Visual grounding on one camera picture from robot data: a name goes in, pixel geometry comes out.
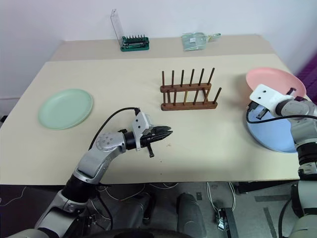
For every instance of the black table frame bar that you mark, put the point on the black table frame bar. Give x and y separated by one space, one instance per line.
267 187

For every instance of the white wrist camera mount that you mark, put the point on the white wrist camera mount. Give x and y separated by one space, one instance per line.
265 98
138 124

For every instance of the green plate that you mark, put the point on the green plate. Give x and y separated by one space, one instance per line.
65 109

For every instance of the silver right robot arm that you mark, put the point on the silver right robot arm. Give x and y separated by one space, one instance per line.
302 111

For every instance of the wooden dish rack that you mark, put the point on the wooden dish rack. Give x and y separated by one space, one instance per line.
188 105

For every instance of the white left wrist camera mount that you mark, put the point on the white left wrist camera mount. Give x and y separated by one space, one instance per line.
138 124

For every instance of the metal latch clamp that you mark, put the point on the metal latch clamp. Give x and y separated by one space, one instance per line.
222 220

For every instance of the clear bag with green item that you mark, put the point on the clear bag with green item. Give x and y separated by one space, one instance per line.
194 42

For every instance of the green screwdriver bit case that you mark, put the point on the green screwdriver bit case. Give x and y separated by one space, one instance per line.
135 45

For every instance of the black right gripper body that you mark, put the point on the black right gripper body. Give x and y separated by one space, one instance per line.
261 115

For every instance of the purple fabric object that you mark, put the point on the purple fabric object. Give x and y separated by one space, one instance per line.
309 74

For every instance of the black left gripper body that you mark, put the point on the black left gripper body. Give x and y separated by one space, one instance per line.
148 140

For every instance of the pink plate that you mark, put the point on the pink plate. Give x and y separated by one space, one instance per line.
275 77

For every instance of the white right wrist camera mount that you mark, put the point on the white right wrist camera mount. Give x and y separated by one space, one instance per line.
265 98

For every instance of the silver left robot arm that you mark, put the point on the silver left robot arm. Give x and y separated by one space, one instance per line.
99 158

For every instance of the large dark rounded shape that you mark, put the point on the large dark rounded shape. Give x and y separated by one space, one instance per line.
190 215

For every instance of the blue plate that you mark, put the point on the blue plate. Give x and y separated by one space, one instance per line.
270 135

